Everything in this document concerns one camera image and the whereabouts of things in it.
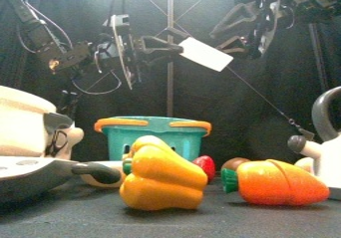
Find metal frame pole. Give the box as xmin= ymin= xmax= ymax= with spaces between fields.
xmin=166 ymin=0 xmax=175 ymax=119

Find orange toy carrot green top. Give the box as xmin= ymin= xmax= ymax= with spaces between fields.
xmin=219 ymin=158 xmax=331 ymax=206

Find grey toy pan black handle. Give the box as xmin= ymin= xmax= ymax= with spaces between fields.
xmin=0 ymin=155 xmax=123 ymax=204

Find white toy kettle grey handle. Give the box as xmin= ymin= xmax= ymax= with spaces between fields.
xmin=286 ymin=86 xmax=341 ymax=200

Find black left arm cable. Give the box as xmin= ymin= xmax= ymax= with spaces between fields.
xmin=69 ymin=70 xmax=124 ymax=97

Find white paper tag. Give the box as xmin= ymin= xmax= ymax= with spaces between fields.
xmin=176 ymin=36 xmax=234 ymax=73

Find white toy pot grey handle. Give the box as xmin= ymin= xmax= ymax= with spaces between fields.
xmin=0 ymin=85 xmax=85 ymax=160

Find red toy tomato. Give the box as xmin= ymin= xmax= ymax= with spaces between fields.
xmin=190 ymin=154 xmax=216 ymax=184

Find yellow toy bell pepper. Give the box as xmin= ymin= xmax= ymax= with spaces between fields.
xmin=119 ymin=134 xmax=208 ymax=212

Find thin diagonal brace wire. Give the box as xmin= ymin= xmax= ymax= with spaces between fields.
xmin=128 ymin=0 xmax=317 ymax=140

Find teal basket orange handles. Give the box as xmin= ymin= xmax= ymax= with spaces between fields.
xmin=93 ymin=116 xmax=212 ymax=162

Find brown toy mushroom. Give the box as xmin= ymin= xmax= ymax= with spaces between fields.
xmin=219 ymin=156 xmax=253 ymax=172

